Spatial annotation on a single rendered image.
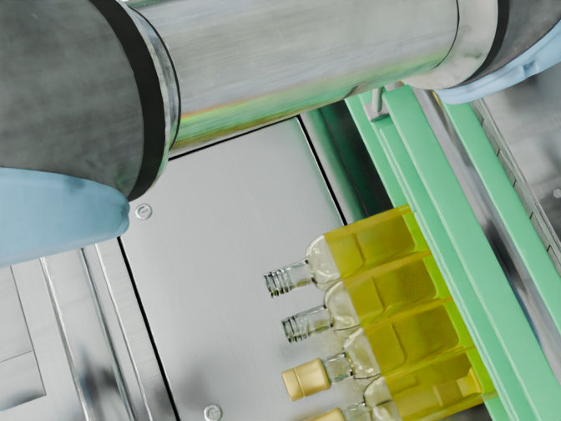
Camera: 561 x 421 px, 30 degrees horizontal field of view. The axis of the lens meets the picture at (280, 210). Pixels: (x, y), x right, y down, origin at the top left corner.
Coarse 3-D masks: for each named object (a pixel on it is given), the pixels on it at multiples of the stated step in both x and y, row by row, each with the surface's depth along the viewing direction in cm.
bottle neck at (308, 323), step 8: (304, 312) 114; (312, 312) 113; (320, 312) 113; (288, 320) 113; (296, 320) 113; (304, 320) 113; (312, 320) 113; (320, 320) 113; (328, 320) 113; (288, 328) 113; (296, 328) 113; (304, 328) 113; (312, 328) 113; (320, 328) 113; (328, 328) 114; (288, 336) 113; (296, 336) 113; (304, 336) 113; (312, 336) 114
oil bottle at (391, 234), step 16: (400, 208) 116; (352, 224) 116; (368, 224) 116; (384, 224) 116; (400, 224) 116; (416, 224) 115; (320, 240) 115; (336, 240) 115; (352, 240) 115; (368, 240) 115; (384, 240) 115; (400, 240) 115; (416, 240) 115; (320, 256) 115; (336, 256) 114; (352, 256) 114; (368, 256) 114; (384, 256) 114; (400, 256) 115; (320, 272) 114; (336, 272) 114; (352, 272) 114; (320, 288) 116
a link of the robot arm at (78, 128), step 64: (0, 0) 44; (64, 0) 48; (128, 0) 54; (192, 0) 55; (256, 0) 57; (320, 0) 59; (384, 0) 62; (448, 0) 66; (512, 0) 68; (0, 64) 44; (64, 64) 46; (128, 64) 48; (192, 64) 52; (256, 64) 55; (320, 64) 59; (384, 64) 63; (448, 64) 70; (512, 64) 71; (0, 128) 43; (64, 128) 45; (128, 128) 48; (192, 128) 54; (256, 128) 60; (0, 192) 43; (64, 192) 45; (128, 192) 51; (0, 256) 44
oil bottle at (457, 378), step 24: (432, 360) 109; (456, 360) 109; (480, 360) 109; (384, 384) 108; (408, 384) 108; (432, 384) 108; (456, 384) 108; (480, 384) 108; (384, 408) 107; (408, 408) 107; (432, 408) 107; (456, 408) 110
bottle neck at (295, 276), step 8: (296, 264) 116; (304, 264) 116; (272, 272) 116; (280, 272) 115; (288, 272) 115; (296, 272) 115; (304, 272) 115; (264, 280) 117; (272, 280) 115; (280, 280) 115; (288, 280) 115; (296, 280) 115; (304, 280) 115; (272, 288) 115; (280, 288) 115; (288, 288) 115; (296, 288) 116; (272, 296) 115
